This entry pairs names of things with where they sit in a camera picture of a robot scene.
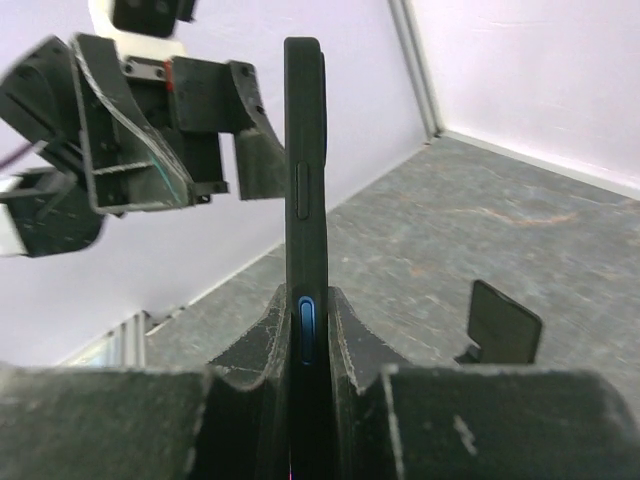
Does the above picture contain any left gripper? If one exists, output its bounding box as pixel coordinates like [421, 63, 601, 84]
[70, 34, 286, 215]

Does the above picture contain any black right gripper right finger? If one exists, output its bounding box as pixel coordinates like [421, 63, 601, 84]
[329, 287, 639, 479]

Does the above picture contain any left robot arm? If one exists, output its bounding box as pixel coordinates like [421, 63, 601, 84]
[1, 34, 286, 258]

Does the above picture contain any black cased phone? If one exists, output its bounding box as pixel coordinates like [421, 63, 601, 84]
[284, 37, 333, 479]

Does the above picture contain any black folding phone stand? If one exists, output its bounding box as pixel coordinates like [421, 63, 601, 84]
[455, 279, 543, 365]

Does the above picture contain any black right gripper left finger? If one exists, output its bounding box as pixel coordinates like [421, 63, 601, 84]
[1, 288, 290, 479]

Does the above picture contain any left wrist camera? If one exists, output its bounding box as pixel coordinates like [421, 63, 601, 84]
[88, 0, 197, 61]

